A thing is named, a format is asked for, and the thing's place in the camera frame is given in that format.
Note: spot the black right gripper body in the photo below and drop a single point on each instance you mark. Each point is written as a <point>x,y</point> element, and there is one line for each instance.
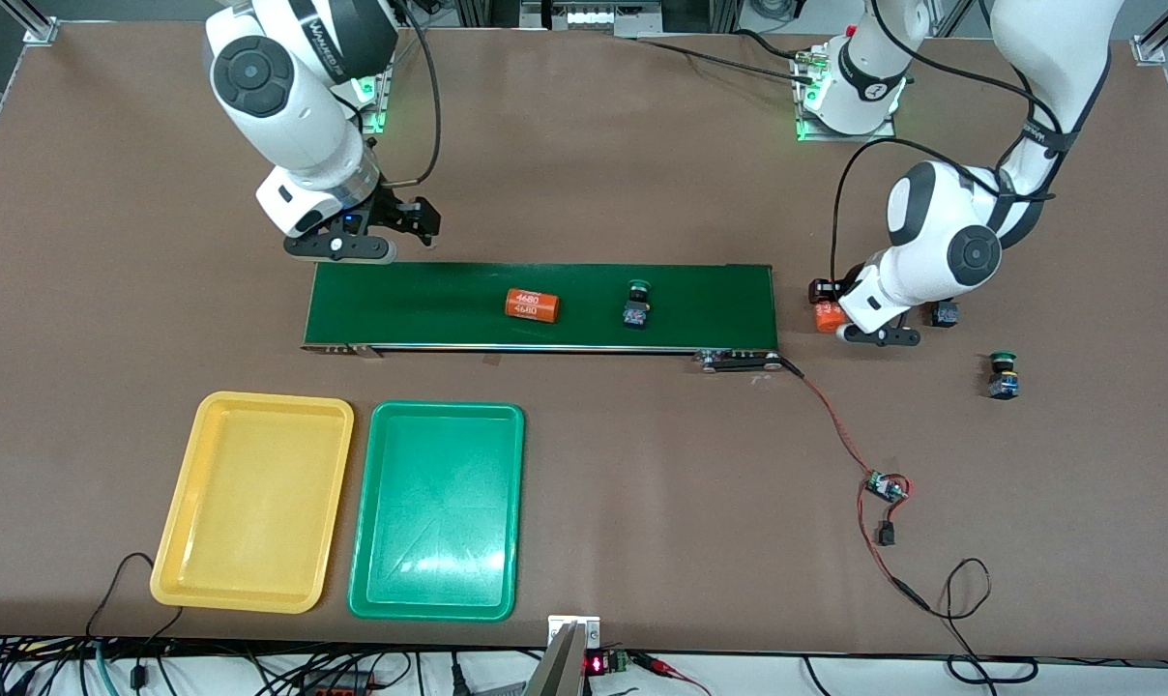
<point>391,210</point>

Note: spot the orange cylinder with white print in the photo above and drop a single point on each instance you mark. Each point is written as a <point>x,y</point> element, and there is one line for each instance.
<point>827,317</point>
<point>532,305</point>

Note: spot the yellow push button switch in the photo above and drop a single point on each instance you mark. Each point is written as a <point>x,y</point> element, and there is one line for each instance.
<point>948,314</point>

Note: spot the green push button switch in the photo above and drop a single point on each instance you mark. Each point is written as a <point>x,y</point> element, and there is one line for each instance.
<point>1004,379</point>
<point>636,309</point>

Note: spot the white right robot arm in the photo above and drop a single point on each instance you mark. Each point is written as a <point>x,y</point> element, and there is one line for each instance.
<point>284,97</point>

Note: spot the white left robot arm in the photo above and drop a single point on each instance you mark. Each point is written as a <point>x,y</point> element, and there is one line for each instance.
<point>942,251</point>

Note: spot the green conveyor belt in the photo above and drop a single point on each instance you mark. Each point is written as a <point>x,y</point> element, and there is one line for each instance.
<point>429,304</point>

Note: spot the small green circuit board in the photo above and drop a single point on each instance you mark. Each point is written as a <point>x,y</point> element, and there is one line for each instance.
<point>884,486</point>

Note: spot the small black connector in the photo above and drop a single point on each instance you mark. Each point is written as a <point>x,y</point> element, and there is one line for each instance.
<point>887,534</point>

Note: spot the control box with white lights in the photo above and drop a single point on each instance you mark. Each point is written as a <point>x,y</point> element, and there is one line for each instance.
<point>594,14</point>

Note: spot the green plastic tray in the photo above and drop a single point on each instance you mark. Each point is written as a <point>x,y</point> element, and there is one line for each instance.
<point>439,512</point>

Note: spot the yellow plastic tray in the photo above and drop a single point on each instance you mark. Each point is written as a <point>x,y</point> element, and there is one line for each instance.
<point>255,503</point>

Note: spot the red clip lead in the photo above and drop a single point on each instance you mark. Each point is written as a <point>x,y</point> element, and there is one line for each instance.
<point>666,667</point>

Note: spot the red LED display module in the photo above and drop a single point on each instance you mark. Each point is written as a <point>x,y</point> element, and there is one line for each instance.
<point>605,663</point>

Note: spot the red terminal block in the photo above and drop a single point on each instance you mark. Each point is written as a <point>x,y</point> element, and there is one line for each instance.
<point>337,684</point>

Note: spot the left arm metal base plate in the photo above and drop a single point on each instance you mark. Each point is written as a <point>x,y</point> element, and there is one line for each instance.
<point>850,137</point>

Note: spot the aluminium frame corner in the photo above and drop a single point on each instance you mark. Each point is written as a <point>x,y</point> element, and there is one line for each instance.
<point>1153,48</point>
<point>41,29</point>

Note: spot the silver mounting bracket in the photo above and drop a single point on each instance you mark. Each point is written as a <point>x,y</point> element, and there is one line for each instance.
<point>589,628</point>

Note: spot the grey camera pole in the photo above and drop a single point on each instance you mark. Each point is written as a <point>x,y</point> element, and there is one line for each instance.
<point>557,667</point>

